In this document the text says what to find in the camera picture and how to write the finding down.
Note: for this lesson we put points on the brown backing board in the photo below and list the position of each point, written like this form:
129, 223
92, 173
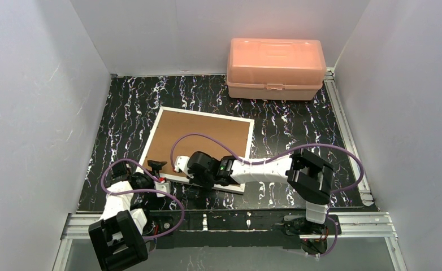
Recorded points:
202, 134

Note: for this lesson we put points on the aluminium rail base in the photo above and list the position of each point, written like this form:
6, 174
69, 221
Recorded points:
265, 228

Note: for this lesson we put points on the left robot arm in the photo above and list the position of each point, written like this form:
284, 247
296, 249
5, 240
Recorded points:
117, 236

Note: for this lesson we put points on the white picture frame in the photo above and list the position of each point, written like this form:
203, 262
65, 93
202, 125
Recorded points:
198, 112

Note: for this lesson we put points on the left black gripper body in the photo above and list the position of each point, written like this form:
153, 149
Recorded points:
156, 165

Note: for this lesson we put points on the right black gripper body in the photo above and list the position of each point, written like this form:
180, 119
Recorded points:
190, 178

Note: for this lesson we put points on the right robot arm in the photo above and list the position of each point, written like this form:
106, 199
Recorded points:
309, 175

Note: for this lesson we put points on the pink plastic storage box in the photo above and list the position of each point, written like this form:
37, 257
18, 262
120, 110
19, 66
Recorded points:
275, 69

